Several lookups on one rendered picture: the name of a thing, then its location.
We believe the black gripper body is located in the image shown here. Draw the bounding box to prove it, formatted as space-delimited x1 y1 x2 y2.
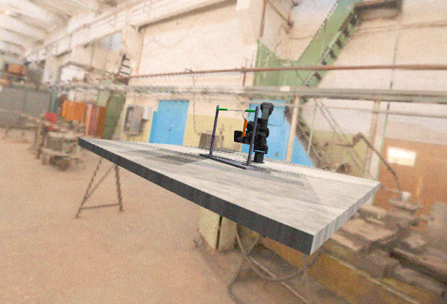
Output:
234 131 265 147

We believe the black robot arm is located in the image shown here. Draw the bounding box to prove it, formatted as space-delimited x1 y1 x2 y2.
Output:
246 102 274 164

